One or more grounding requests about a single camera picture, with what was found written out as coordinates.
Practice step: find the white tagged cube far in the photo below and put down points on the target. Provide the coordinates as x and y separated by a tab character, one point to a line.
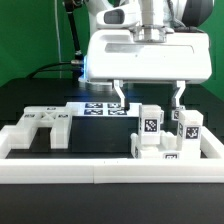
175	113

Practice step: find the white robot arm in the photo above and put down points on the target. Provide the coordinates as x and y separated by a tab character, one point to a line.
190	12

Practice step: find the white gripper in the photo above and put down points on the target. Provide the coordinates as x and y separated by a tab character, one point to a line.
132	44

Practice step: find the white chair seat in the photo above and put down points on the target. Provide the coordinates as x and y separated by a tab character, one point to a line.
167	149

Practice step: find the white marker sheet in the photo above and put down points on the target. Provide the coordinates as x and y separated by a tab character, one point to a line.
103	109

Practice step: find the black camera stand pole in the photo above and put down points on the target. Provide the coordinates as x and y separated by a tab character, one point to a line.
70	6

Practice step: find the white U-shaped fence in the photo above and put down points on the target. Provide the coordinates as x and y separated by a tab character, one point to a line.
44	171

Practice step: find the white chair back frame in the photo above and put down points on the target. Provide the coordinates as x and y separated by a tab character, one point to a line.
58	119

